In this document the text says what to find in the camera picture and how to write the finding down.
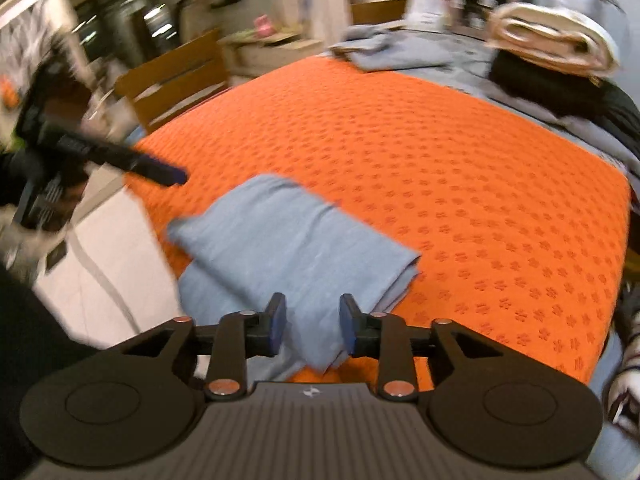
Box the black clothing pile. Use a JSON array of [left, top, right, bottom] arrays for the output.
[[487, 52, 640, 156]]

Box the folded cream blanket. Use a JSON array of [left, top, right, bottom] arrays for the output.
[[486, 2, 621, 80]]

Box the large translucent plastic bag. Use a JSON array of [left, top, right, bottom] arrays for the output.
[[542, 0, 623, 31]]

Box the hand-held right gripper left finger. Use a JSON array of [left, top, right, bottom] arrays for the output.
[[122, 292, 287, 402]]

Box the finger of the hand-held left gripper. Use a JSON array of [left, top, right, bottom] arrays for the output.
[[47, 127, 188, 187]]

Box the orange flower-patterned mat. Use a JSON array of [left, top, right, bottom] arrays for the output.
[[125, 55, 632, 393]]

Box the low beige cabinet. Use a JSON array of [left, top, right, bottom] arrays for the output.
[[220, 30, 326, 78]]

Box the black white patterned cloth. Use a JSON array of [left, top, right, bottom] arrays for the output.
[[602, 280, 640, 436]]

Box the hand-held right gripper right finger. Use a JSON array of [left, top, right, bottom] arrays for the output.
[[339, 294, 501, 402]]

